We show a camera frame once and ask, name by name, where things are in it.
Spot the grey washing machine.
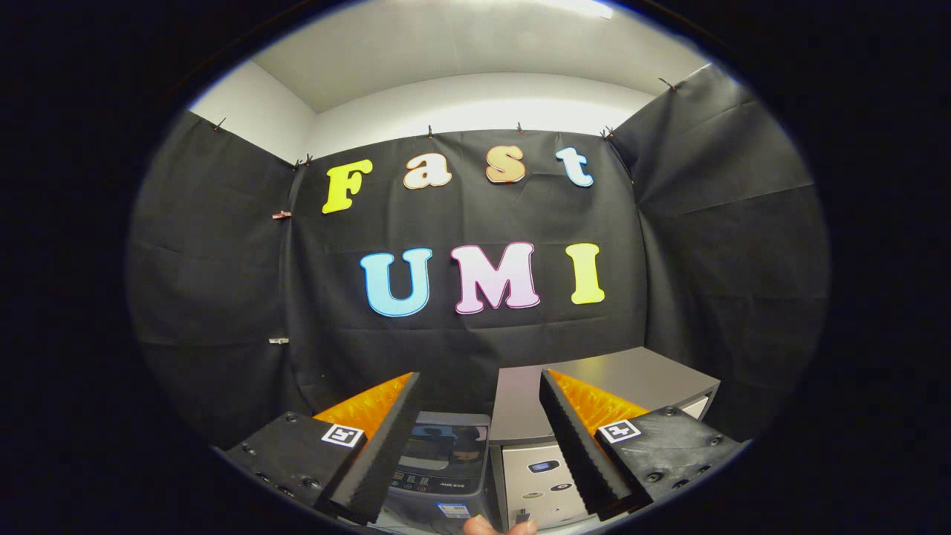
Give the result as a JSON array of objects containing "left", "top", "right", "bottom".
[{"left": 383, "top": 411, "right": 500, "bottom": 534}]

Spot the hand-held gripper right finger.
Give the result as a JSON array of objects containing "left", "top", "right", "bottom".
[{"left": 539, "top": 369, "right": 747, "bottom": 522}]

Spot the black backdrop cloth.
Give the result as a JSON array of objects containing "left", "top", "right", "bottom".
[{"left": 125, "top": 63, "right": 829, "bottom": 447}]

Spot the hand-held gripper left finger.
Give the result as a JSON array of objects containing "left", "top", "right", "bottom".
[{"left": 223, "top": 372, "right": 422, "bottom": 526}]

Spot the grey cabinet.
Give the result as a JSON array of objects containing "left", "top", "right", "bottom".
[{"left": 489, "top": 346, "right": 721, "bottom": 530}]

